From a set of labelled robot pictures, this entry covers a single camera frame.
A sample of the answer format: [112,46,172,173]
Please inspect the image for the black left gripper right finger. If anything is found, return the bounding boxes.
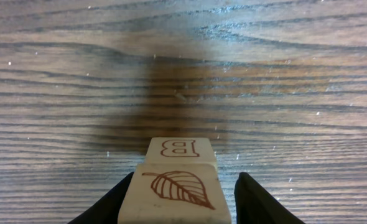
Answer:
[234,172,305,224]

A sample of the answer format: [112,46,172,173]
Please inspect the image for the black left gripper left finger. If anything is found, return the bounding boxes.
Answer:
[68,172,134,224]

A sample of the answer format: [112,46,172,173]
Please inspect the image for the wooden leaf number two block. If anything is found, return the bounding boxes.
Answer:
[118,164,231,224]

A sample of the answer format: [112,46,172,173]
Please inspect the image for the wooden B block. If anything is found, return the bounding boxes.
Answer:
[144,137,218,167]

